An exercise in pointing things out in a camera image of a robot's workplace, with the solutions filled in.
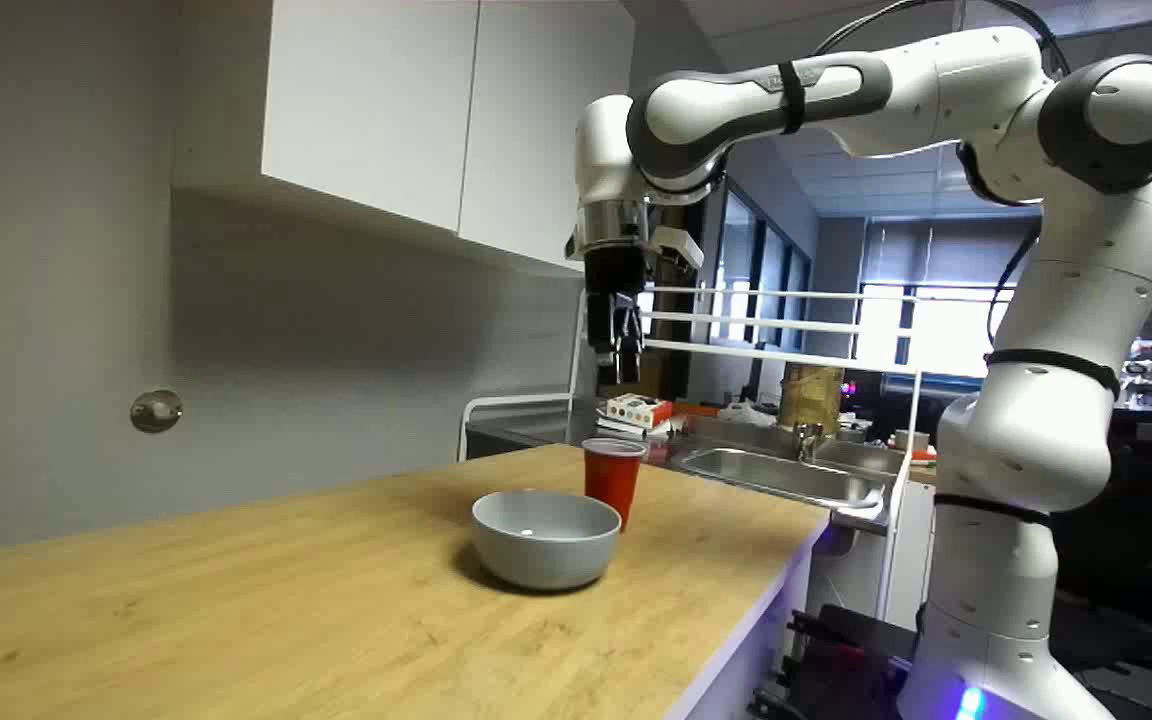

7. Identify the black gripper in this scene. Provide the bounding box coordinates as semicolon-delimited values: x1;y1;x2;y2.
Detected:
581;200;674;391

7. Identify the orange plastic cup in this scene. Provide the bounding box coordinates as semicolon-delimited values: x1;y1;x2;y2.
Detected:
581;436;653;534

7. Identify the gray bowl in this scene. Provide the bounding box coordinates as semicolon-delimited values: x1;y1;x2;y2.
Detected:
470;485;628;598

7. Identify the white carton with coloured dots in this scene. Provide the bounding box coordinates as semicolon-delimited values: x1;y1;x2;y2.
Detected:
596;387;681;450

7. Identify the dark framed interior window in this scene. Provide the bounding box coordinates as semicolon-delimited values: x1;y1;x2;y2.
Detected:
713;181;826;356

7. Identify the stainless steel sink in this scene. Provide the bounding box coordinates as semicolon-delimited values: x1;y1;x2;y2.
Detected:
668;439;898;522

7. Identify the bright window with blinds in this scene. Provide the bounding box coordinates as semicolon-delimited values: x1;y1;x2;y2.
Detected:
852;218;1049;384

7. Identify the white metal frame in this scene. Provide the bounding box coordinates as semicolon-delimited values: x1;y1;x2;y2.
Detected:
454;384;581;466

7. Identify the white wire rack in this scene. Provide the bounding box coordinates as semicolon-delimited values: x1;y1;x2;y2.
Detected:
568;278;1010;629

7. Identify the white wall cabinet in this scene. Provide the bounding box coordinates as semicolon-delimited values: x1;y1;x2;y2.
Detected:
256;0;639;281

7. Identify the round gray wall knob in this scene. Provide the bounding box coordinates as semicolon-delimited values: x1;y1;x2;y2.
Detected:
127;384;189;436

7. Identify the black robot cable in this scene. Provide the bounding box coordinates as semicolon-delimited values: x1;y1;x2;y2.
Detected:
807;0;1076;81

